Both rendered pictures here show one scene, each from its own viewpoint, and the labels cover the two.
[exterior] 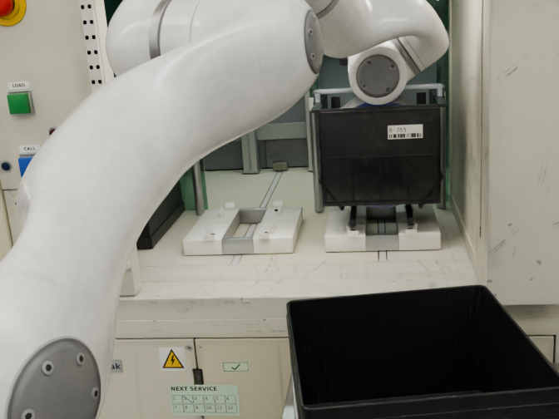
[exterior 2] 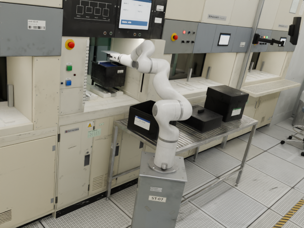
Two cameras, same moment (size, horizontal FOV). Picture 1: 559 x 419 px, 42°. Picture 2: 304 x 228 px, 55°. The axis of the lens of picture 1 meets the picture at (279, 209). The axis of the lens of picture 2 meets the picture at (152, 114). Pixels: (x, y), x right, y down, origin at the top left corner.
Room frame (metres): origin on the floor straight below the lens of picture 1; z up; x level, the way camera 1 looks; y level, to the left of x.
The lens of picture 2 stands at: (-0.38, 1.58, 1.69)
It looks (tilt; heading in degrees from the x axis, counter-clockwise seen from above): 21 degrees down; 304
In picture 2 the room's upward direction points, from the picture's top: 9 degrees clockwise
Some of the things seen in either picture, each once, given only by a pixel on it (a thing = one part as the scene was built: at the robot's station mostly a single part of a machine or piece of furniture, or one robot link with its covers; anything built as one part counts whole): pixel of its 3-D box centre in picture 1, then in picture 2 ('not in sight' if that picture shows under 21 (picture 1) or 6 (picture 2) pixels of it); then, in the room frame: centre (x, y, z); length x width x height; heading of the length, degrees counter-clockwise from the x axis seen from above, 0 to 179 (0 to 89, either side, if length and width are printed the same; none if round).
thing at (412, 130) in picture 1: (378, 130); (108, 70); (1.34, -0.20, 1.08); 0.24 x 0.20 x 0.32; 82
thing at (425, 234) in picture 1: (381, 223); (106, 90); (1.34, -0.20, 0.89); 0.22 x 0.21 x 0.04; 172
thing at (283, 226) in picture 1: (246, 226); (79, 93); (1.38, 0.07, 0.89); 0.22 x 0.21 x 0.04; 172
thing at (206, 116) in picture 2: not in sight; (199, 116); (0.60, -0.59, 0.83); 0.29 x 0.29 x 0.13; 82
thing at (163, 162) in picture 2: not in sight; (165, 151); (0.40, 0.22, 0.85); 0.19 x 0.19 x 0.18
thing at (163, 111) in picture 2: not in sight; (166, 120); (0.42, 0.25, 1.07); 0.19 x 0.12 x 0.24; 61
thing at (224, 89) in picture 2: not in sight; (225, 102); (0.56, -1.01, 0.89); 0.29 x 0.29 x 0.25; 78
